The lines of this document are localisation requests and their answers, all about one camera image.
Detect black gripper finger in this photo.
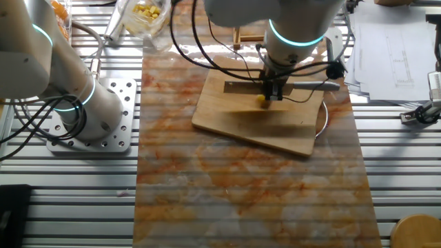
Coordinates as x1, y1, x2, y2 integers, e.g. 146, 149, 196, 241
263, 85, 285, 102

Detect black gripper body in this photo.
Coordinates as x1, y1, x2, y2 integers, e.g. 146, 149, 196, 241
260, 67, 289, 87

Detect steel kitchen cleaver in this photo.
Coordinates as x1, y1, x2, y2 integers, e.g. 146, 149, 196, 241
223, 79, 341, 96

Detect cut potato chunk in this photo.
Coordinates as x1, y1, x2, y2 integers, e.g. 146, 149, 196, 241
255, 94, 271, 110

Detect wooden cutting board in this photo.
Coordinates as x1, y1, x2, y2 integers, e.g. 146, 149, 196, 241
191, 54, 330, 158

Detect wooden dish rack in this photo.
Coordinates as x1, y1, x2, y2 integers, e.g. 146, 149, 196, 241
232, 26, 266, 51

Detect marble pattern table mat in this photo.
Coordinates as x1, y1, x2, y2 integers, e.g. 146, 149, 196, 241
132, 0, 383, 248

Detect white paper sheets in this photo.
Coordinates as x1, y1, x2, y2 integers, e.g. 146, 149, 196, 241
344, 1, 441, 104

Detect clear bag of potato cubes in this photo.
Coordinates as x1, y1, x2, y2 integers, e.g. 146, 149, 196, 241
122, 0, 173, 41

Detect black clamp tool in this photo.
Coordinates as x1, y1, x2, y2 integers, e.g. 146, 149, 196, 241
399, 70, 441, 125

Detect white plastic wrap roll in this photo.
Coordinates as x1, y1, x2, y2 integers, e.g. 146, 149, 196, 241
103, 0, 134, 42

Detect wooden mug tree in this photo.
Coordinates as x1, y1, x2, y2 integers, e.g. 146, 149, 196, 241
391, 214, 441, 248

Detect oranges in plastic bag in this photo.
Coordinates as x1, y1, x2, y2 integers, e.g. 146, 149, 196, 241
48, 0, 73, 44

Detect orange fruit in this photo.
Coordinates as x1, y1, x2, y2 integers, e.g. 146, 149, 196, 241
51, 0, 69, 20
57, 22, 72, 41

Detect black box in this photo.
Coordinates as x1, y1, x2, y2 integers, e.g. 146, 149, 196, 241
0, 184, 32, 248

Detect black camera cable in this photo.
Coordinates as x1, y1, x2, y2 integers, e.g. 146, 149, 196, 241
168, 0, 347, 104

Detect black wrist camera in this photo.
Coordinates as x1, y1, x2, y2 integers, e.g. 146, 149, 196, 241
325, 61, 347, 81

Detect gray camera mount bracket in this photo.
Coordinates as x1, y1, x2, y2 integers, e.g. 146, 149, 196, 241
320, 26, 345, 66

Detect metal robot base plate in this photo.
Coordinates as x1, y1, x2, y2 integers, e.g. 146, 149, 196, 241
45, 77, 138, 154

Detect gray robot power cable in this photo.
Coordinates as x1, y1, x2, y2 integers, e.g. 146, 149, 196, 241
70, 20, 104, 81

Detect black base cable bundle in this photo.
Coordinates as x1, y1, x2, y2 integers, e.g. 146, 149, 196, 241
0, 94, 89, 163

